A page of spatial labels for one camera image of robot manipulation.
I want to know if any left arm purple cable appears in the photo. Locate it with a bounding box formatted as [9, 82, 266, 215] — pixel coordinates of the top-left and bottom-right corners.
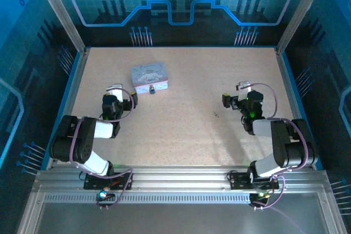
[68, 87, 135, 210]

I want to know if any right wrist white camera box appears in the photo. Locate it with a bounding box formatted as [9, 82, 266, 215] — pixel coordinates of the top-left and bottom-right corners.
[236, 81, 252, 102]

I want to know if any small lit controller board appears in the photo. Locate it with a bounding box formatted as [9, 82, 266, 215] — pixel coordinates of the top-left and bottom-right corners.
[250, 191, 271, 203]
[96, 190, 115, 201]

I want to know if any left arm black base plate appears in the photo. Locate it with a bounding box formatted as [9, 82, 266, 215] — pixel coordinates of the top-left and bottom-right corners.
[83, 172, 134, 191]

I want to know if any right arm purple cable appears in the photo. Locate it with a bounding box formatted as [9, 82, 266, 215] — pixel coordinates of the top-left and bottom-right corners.
[246, 82, 309, 234]

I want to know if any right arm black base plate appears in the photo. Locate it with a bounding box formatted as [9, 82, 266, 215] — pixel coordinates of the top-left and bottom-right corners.
[228, 172, 280, 191]

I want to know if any aluminium mounting beam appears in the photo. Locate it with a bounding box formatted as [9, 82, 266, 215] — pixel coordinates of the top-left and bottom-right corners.
[32, 164, 334, 197]

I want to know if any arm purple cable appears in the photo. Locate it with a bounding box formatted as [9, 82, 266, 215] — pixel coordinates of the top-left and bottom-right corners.
[68, 87, 135, 210]
[246, 82, 309, 234]

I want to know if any aluminium table side rail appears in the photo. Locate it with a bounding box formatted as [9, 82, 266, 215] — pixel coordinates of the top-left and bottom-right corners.
[274, 47, 316, 169]
[45, 47, 92, 169]

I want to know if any slotted grey cable duct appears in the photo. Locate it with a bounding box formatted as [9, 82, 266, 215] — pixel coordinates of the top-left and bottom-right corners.
[43, 192, 253, 204]

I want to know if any aluminium frame post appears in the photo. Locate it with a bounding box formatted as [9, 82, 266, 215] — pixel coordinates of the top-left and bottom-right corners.
[275, 0, 331, 54]
[30, 0, 89, 54]

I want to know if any cartoon print tin box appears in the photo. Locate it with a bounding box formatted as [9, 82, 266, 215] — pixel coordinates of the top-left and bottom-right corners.
[131, 61, 169, 95]

